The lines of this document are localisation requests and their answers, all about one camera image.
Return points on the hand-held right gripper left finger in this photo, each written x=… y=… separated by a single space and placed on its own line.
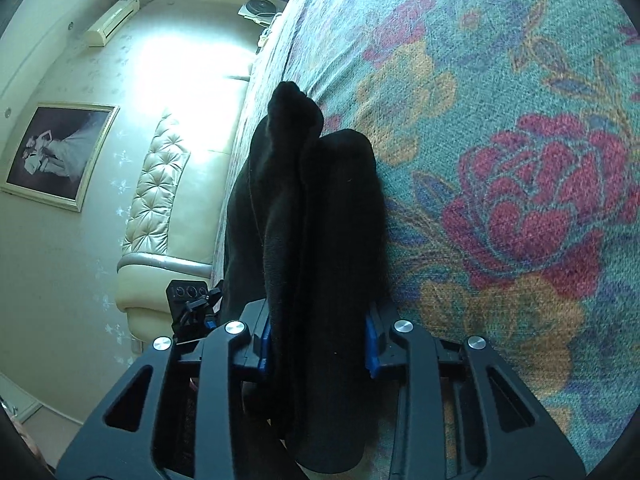
x=265 y=347

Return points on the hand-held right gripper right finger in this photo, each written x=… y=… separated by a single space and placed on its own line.
x=371 y=350

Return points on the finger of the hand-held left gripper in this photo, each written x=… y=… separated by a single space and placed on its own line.
x=214 y=305

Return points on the black pants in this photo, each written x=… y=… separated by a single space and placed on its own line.
x=310 y=260

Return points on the cream tufted headboard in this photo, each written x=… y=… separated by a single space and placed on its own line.
x=155 y=200

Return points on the floral bedspread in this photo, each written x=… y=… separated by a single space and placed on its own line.
x=500 y=110

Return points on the white air conditioner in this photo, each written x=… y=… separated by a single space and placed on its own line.
x=112 y=22

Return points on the white fan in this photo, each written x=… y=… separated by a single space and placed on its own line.
x=257 y=10

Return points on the framed wall picture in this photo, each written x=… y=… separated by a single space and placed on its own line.
x=57 y=155

